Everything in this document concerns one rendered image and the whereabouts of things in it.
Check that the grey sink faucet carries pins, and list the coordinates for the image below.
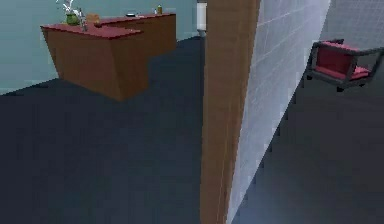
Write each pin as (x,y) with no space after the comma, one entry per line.
(83,24)

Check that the red armchair with grey frame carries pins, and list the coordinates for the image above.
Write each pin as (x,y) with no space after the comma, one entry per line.
(340,63)

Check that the white plant in green pot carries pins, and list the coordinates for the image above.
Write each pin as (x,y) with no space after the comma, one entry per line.
(71,15)

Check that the yellow green bottle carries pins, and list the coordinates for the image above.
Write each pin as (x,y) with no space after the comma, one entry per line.
(159,9)

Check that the black frying pan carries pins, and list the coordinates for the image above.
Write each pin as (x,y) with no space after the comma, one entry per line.
(130,14)

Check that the brown counter with red top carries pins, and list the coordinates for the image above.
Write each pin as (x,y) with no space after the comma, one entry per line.
(100,56)

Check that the brown wooden door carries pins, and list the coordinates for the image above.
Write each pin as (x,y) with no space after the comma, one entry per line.
(223,110)

